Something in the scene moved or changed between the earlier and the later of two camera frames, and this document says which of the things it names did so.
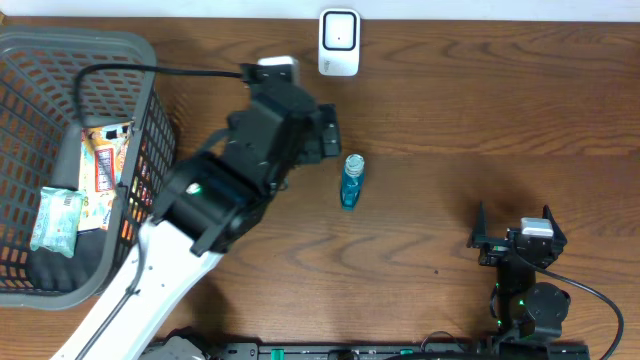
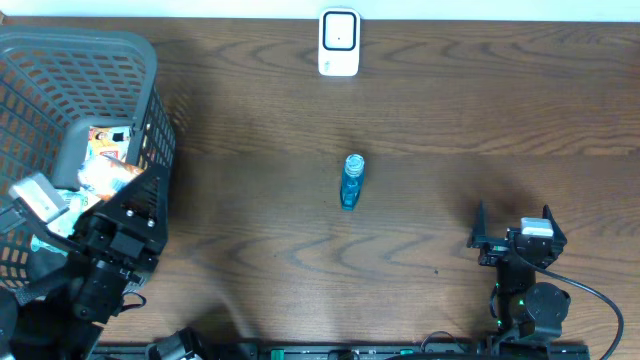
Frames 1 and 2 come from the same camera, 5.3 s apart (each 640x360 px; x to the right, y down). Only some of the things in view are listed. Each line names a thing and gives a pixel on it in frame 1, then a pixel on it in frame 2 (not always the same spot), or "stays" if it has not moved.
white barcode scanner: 339,42 stays
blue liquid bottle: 352,180 stays
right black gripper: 495,248 stays
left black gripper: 324,116 to 136,241
